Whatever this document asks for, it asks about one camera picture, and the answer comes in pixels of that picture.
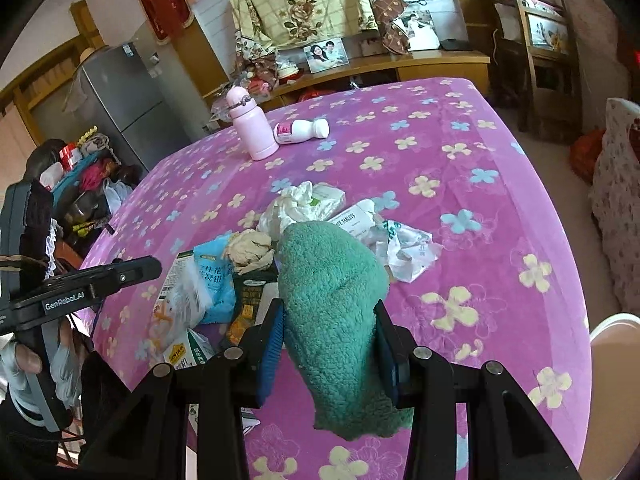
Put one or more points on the small crumpled wrapper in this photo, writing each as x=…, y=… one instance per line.
x=406, y=252

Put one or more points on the green white small carton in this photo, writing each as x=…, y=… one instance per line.
x=179, y=272

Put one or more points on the gloved left hand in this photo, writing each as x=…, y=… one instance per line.
x=43, y=374

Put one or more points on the white pink-label bottle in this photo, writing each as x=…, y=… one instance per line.
x=299, y=130

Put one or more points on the floral cloth covered television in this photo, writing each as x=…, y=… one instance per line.
x=264, y=27

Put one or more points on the white blue medicine box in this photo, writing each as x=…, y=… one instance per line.
x=357, y=220

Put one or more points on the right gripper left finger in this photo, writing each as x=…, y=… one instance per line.
x=146, y=437

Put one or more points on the dark green snack packet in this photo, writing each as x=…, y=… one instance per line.
x=248, y=288

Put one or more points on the silver refrigerator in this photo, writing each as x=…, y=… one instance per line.
x=113, y=90

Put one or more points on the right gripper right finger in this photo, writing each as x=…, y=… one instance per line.
x=508, y=439

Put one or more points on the green white milk carton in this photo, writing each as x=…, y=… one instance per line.
x=187, y=350

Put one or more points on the floral covered sofa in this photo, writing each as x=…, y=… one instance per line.
x=615, y=200

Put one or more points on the framed couple photo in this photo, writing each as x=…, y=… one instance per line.
x=325, y=55

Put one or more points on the white framed picture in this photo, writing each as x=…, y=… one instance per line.
x=420, y=28

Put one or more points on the large crumpled white tissue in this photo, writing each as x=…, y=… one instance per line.
x=292, y=205

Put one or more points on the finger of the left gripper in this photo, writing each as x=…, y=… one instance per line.
x=106, y=280

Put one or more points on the pink thermos bottle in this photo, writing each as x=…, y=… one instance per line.
x=252, y=124

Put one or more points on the crumpled beige tissue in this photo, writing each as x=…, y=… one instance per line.
x=249, y=251

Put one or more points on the blue snack packet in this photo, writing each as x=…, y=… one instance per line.
x=216, y=271

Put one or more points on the wooden tv cabinet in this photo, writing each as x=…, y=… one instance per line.
x=383, y=68

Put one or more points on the orange patterned paper wrapper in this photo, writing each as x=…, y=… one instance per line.
x=184, y=309

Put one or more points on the white green tissue pack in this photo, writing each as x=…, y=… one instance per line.
x=326, y=200

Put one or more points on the wooden chair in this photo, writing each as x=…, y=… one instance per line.
x=538, y=67

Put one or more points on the green fluffy sock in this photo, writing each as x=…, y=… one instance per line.
x=330, y=284

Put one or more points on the purple floral tablecloth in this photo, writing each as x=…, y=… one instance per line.
x=432, y=154

